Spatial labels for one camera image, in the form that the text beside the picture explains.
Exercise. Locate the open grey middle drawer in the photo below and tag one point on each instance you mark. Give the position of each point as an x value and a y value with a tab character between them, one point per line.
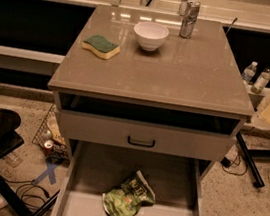
105	180

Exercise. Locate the clear water bottle white cap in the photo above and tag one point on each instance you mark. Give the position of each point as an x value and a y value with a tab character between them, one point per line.
249	72

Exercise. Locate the white ceramic bowl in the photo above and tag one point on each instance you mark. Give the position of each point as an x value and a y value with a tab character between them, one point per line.
150	35

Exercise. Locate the silver beverage can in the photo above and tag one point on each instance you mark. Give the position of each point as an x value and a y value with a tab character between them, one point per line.
189	18

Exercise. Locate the green jalapeno chip bag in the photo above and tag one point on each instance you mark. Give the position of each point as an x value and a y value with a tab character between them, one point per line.
127	199

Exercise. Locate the green and yellow sponge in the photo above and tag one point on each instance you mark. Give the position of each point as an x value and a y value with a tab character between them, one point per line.
101	47

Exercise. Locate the black table leg bar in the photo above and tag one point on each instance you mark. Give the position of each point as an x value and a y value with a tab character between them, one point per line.
258	181

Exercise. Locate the grey cabinet with counter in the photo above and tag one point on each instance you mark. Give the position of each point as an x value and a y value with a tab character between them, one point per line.
189	84

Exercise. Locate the closed drawer with black handle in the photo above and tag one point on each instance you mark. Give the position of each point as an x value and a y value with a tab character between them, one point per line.
158	139

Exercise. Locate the clear bottle dark cap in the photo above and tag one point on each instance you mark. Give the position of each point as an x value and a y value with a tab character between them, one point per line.
261	82

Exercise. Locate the wire basket with cans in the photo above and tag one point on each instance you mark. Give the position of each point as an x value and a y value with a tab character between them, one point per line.
48	137

